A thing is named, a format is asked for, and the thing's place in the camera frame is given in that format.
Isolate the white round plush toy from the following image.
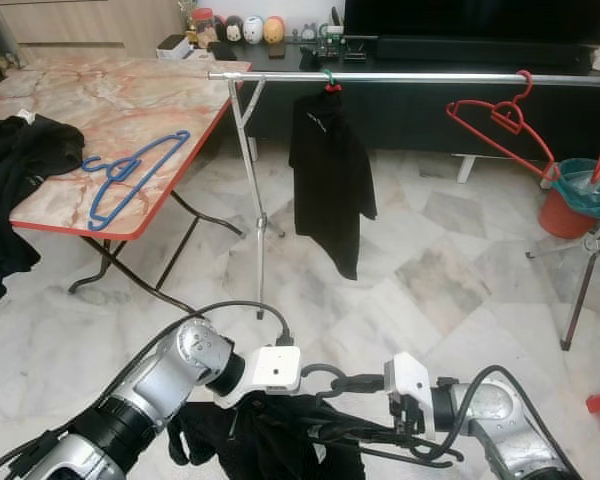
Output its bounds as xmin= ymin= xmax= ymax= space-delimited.
xmin=243 ymin=16 xmax=265 ymax=44

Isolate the black plush toy white face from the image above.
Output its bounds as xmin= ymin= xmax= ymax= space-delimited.
xmin=223 ymin=16 xmax=245 ymax=44

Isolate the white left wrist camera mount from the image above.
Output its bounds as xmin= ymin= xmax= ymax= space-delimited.
xmin=215 ymin=345 xmax=304 ymax=408

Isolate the green hook hanger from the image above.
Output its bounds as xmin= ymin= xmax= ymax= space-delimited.
xmin=320 ymin=68 xmax=343 ymax=94

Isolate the black garment yellow-green print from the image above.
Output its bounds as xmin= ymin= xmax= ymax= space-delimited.
xmin=168 ymin=390 xmax=366 ymax=480

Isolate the green white gadget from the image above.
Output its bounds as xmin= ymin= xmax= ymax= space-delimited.
xmin=318 ymin=25 xmax=347 ymax=61

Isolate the teal plastic bin liner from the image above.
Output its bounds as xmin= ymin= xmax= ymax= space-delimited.
xmin=552 ymin=158 xmax=600 ymax=219

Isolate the crumpled black garment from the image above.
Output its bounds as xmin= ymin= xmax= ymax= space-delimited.
xmin=0 ymin=113 xmax=85 ymax=306

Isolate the blue plastic hanger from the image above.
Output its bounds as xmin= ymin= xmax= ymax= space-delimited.
xmin=83 ymin=130 xmax=192 ymax=232

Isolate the red-lid jar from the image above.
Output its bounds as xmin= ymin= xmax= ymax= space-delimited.
xmin=190 ymin=8 xmax=218 ymax=49

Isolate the orange round plush toy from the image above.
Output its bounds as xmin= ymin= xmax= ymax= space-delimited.
xmin=263 ymin=16 xmax=286 ymax=44

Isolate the dark grey plastic hanger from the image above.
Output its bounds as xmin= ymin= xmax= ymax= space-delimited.
xmin=300 ymin=363 xmax=466 ymax=468

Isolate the red plastic bucket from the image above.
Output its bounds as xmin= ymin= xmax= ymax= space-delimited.
xmin=538 ymin=185 xmax=599 ymax=240

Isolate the black television console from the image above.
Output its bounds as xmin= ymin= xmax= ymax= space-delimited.
xmin=210 ymin=42 xmax=600 ymax=186

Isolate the silver metal clothes rack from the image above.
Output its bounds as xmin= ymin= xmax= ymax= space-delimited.
xmin=208 ymin=68 xmax=600 ymax=351

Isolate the black flat television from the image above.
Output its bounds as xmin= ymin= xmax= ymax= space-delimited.
xmin=343 ymin=0 xmax=600 ymax=41

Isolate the small white box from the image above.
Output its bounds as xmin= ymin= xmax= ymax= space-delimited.
xmin=157 ymin=35 xmax=191 ymax=61

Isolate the black shirt small white logo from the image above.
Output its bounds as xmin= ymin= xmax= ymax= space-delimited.
xmin=288 ymin=88 xmax=378 ymax=282

